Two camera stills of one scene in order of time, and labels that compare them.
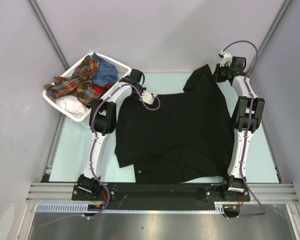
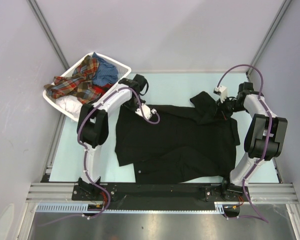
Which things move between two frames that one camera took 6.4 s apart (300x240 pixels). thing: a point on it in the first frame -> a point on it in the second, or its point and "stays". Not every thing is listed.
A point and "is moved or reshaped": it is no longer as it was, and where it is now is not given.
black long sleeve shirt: [180, 138] is moved or reshaped
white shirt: [72, 104] stays
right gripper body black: [222, 73] -> [228, 107]
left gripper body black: [141, 90] -> [132, 104]
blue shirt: [105, 74] stays
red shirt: [101, 90] stays
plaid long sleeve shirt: [81, 86] stays
